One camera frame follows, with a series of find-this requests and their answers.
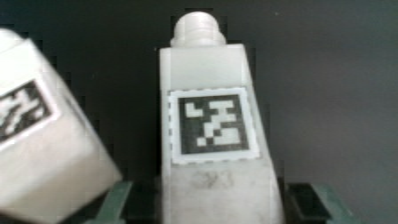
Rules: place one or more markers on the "white table leg two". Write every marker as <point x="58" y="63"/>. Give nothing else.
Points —
<point x="57" y="170"/>

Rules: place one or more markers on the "white table leg four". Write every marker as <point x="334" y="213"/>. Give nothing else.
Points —
<point x="218" y="181"/>

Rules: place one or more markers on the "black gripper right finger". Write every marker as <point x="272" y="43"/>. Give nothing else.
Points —
<point x="313" y="205"/>

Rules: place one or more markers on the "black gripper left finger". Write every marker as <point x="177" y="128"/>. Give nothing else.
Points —
<point x="128" y="204"/>

